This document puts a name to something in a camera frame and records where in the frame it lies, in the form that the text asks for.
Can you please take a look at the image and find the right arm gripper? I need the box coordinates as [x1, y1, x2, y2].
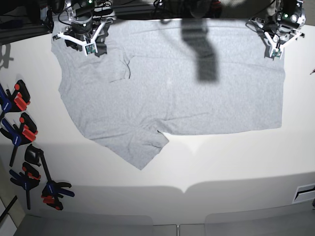
[53, 14, 113, 57]

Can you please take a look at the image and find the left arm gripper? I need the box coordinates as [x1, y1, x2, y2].
[249, 14, 306, 59]

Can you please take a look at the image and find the grey T-shirt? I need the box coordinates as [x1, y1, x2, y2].
[51, 19, 285, 169]

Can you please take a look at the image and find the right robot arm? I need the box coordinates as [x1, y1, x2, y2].
[52, 0, 113, 57]

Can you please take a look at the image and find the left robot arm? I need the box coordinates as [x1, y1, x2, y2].
[248, 0, 306, 59]

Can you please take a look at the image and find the upper blue red clamp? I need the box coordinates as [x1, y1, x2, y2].
[0, 80, 31, 120]

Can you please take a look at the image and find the blue red clamp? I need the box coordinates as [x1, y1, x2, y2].
[0, 112, 38, 167]
[0, 80, 31, 120]
[9, 162, 41, 210]

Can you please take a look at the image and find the middle blue red clamp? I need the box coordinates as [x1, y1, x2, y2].
[0, 112, 38, 167]

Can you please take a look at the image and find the lower blue red clamp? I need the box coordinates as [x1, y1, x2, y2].
[9, 162, 41, 210]

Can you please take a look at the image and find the white table label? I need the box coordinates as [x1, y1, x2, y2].
[292, 183, 315, 204]

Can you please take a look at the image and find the long bar clamp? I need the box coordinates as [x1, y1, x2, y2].
[25, 144, 75, 210]

